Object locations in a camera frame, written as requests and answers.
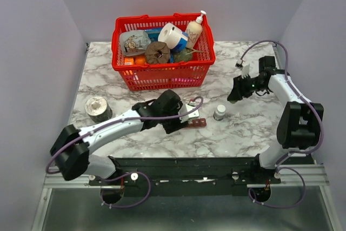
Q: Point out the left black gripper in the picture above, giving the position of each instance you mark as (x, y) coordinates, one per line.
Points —
(177, 126)

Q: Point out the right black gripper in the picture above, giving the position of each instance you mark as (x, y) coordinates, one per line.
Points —
(239, 89)

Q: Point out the brown weekly pill organizer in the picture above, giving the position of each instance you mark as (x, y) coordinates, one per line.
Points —
(197, 123)

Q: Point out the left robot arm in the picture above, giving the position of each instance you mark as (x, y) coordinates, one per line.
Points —
(73, 151)

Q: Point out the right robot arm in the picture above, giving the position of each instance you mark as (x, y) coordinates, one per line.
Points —
(299, 129)

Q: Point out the white cap vitamin bottle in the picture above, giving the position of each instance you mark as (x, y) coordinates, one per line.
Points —
(219, 112)

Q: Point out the red plastic shopping basket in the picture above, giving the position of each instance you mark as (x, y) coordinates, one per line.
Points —
(169, 75)

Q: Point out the orange fruit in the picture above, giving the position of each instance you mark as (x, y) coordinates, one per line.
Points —
(140, 60)

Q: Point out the brown round paper package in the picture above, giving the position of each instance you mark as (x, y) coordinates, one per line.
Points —
(157, 53)

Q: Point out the orange small box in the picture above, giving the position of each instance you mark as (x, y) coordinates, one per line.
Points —
(129, 61)

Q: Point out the cream pump lotion bottle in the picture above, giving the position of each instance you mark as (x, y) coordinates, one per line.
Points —
(194, 30)

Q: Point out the grey cartoon snack bag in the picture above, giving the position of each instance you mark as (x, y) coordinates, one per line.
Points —
(134, 42)

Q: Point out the white toilet paper roll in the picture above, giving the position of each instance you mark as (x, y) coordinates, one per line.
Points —
(174, 37)

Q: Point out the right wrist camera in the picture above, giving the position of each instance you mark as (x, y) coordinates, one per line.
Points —
(244, 67)

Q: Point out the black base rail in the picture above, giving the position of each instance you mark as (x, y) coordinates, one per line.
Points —
(189, 176)

